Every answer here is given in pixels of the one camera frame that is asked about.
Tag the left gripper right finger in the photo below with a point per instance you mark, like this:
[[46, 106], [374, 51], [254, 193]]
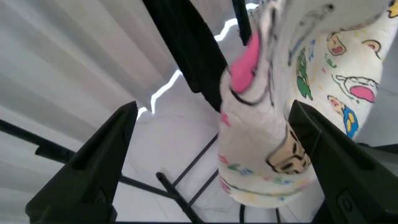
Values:
[[357, 174]]

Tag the cream printed garment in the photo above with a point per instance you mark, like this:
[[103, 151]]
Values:
[[248, 140]]

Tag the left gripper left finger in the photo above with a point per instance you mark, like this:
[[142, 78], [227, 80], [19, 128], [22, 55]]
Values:
[[90, 168]]

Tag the black clothes rack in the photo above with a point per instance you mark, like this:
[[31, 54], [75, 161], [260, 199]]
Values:
[[53, 152]]

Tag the black garment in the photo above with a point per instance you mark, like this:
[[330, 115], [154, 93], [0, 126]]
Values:
[[192, 46]]

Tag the white curtain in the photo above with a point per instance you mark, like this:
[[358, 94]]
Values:
[[77, 56]]

